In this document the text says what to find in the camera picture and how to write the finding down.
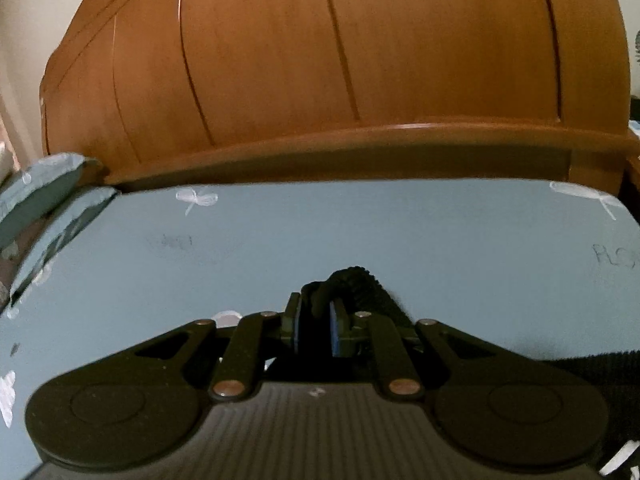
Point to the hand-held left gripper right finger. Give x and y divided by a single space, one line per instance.
336 332

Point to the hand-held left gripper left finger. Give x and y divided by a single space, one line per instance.
295 327

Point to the wooden headboard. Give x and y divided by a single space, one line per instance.
300 60

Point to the blue floral bed sheet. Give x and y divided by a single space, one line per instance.
320 230

